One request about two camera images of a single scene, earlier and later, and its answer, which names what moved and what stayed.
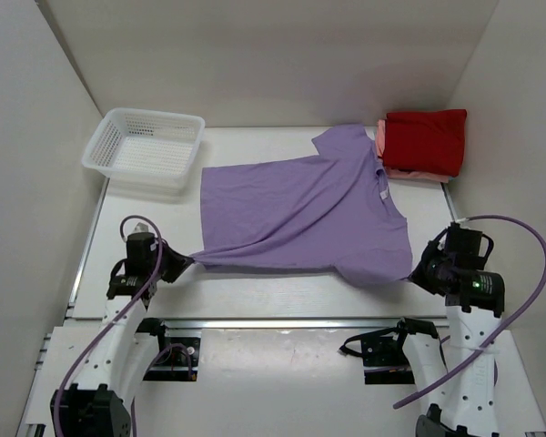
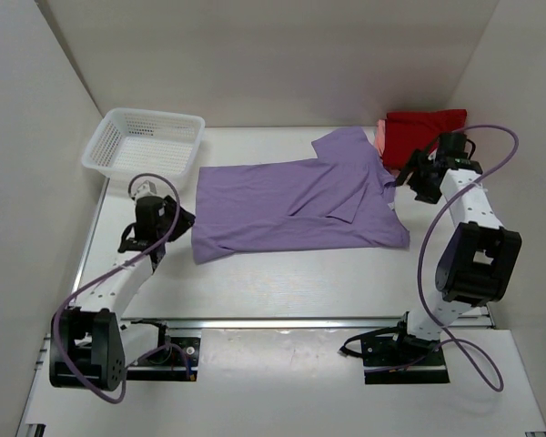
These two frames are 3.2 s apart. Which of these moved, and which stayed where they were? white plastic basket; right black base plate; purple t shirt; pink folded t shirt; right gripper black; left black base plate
Moved: purple t shirt; right gripper black
Stayed: pink folded t shirt; right black base plate; white plastic basket; left black base plate
